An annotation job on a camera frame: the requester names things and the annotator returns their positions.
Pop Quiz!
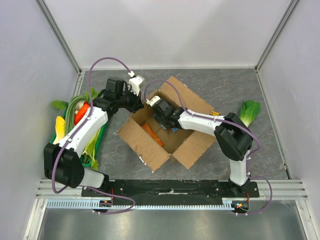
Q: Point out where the green vegetable tray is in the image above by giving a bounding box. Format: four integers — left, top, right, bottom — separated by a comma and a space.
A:
51, 110, 108, 170

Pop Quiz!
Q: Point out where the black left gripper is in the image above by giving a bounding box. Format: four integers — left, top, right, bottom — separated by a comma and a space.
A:
116, 86, 144, 114

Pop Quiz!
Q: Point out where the orange cream tube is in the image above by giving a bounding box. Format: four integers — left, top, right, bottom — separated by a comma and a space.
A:
141, 123, 164, 147

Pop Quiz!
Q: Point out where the aluminium frame post left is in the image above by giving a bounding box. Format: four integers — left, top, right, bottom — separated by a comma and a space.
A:
35, 0, 82, 75

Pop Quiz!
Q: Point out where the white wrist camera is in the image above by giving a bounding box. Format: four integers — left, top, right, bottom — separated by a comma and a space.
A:
145, 95, 161, 107
128, 70, 145, 96

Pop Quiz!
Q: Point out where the green bean bundle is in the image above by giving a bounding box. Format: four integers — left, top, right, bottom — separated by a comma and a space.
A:
64, 95, 86, 135

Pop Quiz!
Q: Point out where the yellow utility knife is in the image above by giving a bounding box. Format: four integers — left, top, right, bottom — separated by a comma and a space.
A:
210, 111, 220, 116

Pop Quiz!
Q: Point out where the yellow corn toy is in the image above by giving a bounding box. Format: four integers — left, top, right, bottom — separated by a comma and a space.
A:
53, 116, 66, 145

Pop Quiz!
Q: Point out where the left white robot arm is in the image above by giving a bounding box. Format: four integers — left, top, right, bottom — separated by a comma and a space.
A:
43, 75, 144, 197

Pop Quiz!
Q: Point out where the aluminium frame post right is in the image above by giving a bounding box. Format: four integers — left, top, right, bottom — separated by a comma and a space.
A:
254, 0, 300, 73

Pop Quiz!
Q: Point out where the green bok choy leaf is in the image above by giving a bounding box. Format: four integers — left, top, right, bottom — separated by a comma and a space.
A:
239, 99, 261, 127

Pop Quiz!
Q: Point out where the grey cable duct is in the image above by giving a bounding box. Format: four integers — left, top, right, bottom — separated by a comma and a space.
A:
46, 198, 237, 210

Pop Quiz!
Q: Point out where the brown cardboard express box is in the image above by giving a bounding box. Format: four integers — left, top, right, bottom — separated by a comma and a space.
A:
116, 75, 217, 173

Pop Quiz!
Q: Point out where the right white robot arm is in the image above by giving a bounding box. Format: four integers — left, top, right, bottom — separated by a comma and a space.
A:
147, 96, 253, 197

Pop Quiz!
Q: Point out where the aluminium frame post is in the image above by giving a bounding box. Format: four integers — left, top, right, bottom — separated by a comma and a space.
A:
35, 0, 82, 75
254, 0, 300, 73

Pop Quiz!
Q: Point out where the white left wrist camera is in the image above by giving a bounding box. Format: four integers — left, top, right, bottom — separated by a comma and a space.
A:
128, 70, 145, 96

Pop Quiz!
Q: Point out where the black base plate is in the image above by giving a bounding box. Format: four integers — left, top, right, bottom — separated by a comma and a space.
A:
81, 178, 260, 204

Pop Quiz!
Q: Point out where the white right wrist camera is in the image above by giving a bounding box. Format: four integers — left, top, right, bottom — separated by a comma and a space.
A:
145, 95, 161, 107

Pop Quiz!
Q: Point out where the orange carrot toy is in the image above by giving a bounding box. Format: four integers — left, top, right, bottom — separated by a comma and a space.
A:
74, 102, 90, 125

